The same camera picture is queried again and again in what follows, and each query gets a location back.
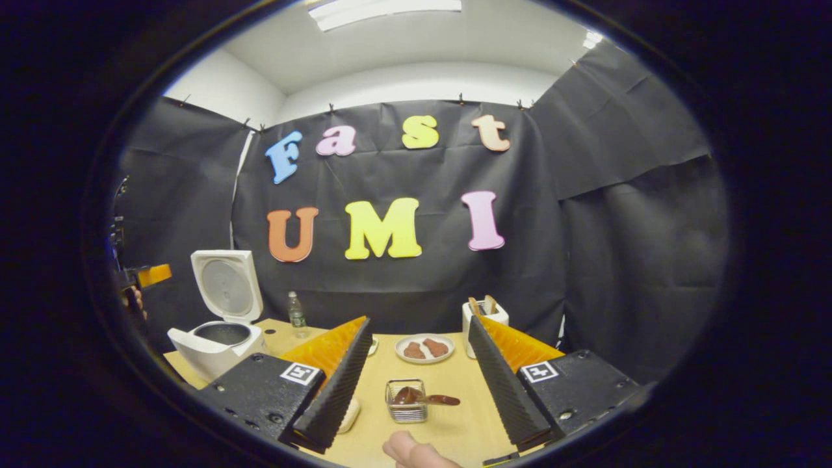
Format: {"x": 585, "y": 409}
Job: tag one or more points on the clear plastic water bottle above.
{"x": 297, "y": 318}

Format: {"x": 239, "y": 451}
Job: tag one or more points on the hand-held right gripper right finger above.
{"x": 504, "y": 390}

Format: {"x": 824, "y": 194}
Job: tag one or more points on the large ceiling light panel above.
{"x": 383, "y": 12}

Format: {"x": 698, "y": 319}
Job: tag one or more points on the toast bread slices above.
{"x": 484, "y": 304}

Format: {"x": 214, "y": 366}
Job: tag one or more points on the black backdrop cloth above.
{"x": 617, "y": 260}

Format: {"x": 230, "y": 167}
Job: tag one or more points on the small ceiling light panel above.
{"x": 593, "y": 40}

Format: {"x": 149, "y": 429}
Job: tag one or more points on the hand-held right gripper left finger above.
{"x": 338, "y": 390}

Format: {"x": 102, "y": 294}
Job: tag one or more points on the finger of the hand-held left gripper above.
{"x": 155, "y": 275}

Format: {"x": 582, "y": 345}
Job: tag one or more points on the white rice cooker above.
{"x": 208, "y": 354}

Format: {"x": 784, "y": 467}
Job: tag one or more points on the white round plate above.
{"x": 424, "y": 359}

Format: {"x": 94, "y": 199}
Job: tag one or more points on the clear plastic rice container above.
{"x": 351, "y": 416}

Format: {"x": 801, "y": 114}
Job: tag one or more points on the white toaster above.
{"x": 478, "y": 325}

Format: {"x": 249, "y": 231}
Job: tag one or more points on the brown wooden spoon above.
{"x": 416, "y": 395}

